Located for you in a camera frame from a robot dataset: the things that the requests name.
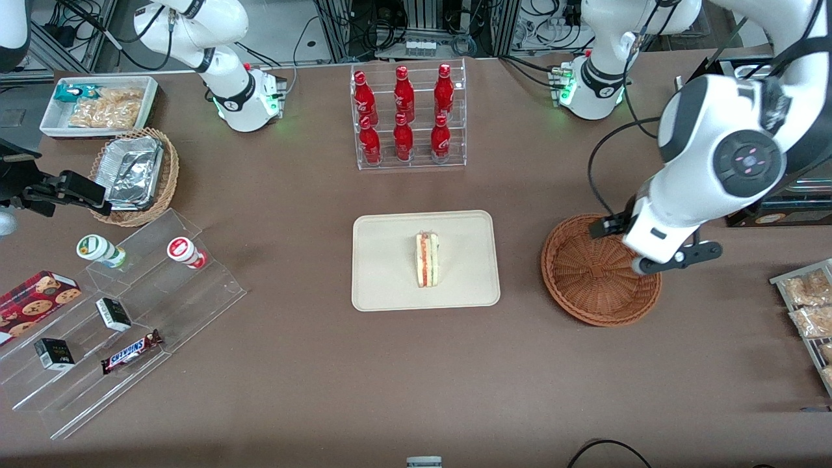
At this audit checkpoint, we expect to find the brown wicker basket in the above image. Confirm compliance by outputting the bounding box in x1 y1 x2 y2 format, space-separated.
541 214 663 327

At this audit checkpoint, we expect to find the red cola bottle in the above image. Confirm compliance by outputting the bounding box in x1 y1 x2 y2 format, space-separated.
394 65 415 122
359 116 382 164
393 112 414 162
434 63 454 122
353 70 379 125
431 114 452 163

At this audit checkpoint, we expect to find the black and white small box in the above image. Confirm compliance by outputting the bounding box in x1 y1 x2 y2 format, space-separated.
96 298 132 333

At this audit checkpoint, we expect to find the green lidded yogurt cup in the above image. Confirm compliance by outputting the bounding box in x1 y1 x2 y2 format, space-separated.
76 234 127 269

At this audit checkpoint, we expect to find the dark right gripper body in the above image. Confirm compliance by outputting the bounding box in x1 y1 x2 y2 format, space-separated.
0 138 42 208

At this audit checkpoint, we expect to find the clear bag of crackers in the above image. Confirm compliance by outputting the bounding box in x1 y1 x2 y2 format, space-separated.
68 87 146 130

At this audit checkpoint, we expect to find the snickers chocolate bar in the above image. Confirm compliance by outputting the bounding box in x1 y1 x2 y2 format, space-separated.
101 329 163 376

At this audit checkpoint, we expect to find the metal snack tray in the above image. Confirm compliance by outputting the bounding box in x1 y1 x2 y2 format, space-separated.
770 258 832 398

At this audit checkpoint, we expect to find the clear acrylic stepped display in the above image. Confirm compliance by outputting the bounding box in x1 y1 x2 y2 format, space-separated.
0 208 248 441

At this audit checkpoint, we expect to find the aluminium profile frame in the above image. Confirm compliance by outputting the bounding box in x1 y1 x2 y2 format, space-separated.
314 0 522 61

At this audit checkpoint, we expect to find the white rectangular snack tray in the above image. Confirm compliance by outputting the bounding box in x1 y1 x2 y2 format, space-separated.
40 75 159 139

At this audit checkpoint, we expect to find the green snack packet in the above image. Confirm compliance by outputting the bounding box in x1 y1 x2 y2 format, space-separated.
54 83 102 104

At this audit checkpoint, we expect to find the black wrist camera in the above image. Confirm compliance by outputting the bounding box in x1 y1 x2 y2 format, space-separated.
588 214 630 239
23 170 113 218

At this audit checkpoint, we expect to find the triangular sandwich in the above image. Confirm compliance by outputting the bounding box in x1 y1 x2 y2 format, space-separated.
415 231 441 289

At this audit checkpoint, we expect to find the clear acrylic bottle rack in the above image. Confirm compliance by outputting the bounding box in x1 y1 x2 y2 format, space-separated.
350 58 467 172

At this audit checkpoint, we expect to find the aluminium foil container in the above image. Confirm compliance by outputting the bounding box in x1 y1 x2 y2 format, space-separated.
103 135 164 211

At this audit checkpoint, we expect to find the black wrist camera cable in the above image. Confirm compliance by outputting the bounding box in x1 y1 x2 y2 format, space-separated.
587 116 662 220

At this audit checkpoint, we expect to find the red lidded yogurt cup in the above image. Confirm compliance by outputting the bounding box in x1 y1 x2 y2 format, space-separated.
166 237 209 270

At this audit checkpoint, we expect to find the light wicker basket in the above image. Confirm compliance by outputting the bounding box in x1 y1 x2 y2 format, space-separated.
89 127 180 228

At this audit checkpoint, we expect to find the black floor cable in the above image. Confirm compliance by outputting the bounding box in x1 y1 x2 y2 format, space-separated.
565 439 654 468

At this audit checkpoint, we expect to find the red cookie box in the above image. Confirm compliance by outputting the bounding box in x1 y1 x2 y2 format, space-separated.
0 270 83 347

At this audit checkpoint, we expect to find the beige serving tray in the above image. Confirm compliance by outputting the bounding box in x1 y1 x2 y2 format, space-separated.
352 210 501 312

